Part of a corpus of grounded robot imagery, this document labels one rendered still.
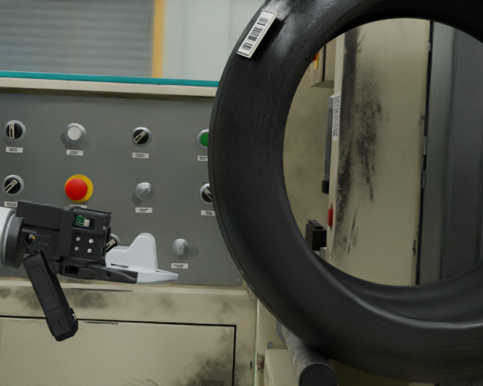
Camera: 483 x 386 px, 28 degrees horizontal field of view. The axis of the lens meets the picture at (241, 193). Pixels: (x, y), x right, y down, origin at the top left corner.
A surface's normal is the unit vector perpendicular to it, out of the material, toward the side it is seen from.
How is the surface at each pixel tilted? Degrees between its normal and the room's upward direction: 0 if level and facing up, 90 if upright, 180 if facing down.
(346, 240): 90
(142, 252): 90
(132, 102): 90
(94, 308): 90
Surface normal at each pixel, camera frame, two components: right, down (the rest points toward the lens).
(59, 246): 0.02, 0.05
